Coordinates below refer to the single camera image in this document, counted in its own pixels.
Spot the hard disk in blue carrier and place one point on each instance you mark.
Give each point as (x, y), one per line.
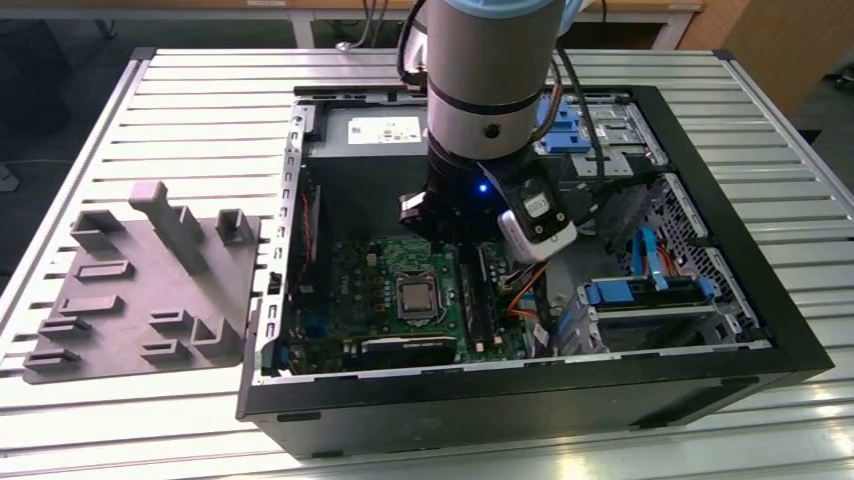
(610, 292)

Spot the blue drive carrier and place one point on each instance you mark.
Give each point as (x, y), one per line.
(567, 142)

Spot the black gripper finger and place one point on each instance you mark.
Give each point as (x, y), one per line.
(415, 210)

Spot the wooden cabinet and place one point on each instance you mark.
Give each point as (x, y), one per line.
(788, 50)

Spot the green motherboard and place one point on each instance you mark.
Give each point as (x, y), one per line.
(354, 280)

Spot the black graphics card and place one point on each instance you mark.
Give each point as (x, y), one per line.
(407, 352)

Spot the silver CPU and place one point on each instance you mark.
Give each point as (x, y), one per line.
(417, 299)

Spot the CPU socket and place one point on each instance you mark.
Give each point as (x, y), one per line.
(417, 318)

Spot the wooden top desk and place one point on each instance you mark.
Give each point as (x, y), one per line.
(634, 7)

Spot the grey parts rack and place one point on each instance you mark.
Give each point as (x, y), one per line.
(154, 300)

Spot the metal disk bay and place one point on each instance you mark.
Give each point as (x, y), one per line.
(661, 311)

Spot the grey power supply unit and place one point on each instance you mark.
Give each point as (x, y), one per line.
(361, 190)

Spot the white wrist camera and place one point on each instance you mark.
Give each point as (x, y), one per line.
(534, 250)

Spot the metal drive cage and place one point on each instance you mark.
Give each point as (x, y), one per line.
(627, 165)

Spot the black camera bracket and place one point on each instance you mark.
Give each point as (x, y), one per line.
(514, 185)

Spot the black RAM slot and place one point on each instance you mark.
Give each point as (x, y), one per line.
(479, 347)

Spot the black PC case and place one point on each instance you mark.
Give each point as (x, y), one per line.
(467, 415)

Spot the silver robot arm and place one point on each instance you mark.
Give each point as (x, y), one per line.
(487, 75)

